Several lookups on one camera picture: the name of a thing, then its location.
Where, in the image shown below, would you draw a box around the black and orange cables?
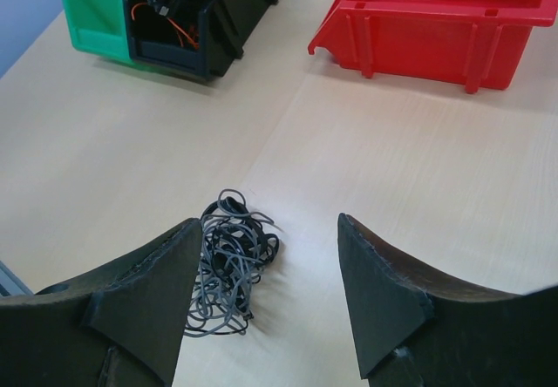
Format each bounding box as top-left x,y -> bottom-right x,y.
182,188 -> 281,338

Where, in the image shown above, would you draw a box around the aluminium table side frame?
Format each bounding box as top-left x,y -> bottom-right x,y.
0,261 -> 33,297

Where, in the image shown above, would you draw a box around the black plastic bin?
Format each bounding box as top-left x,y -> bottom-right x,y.
123,0 -> 279,82

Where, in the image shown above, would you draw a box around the green plastic bin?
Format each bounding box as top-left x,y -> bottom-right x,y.
62,0 -> 139,68

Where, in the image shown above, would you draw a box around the orange cable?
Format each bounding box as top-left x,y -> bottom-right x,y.
130,3 -> 201,51

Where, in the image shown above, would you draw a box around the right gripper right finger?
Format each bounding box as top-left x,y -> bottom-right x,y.
337,214 -> 557,386

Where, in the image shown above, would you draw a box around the red plastic bin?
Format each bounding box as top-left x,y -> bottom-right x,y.
308,0 -> 557,94

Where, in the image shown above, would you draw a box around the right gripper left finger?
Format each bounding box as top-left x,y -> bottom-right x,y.
1,219 -> 201,386

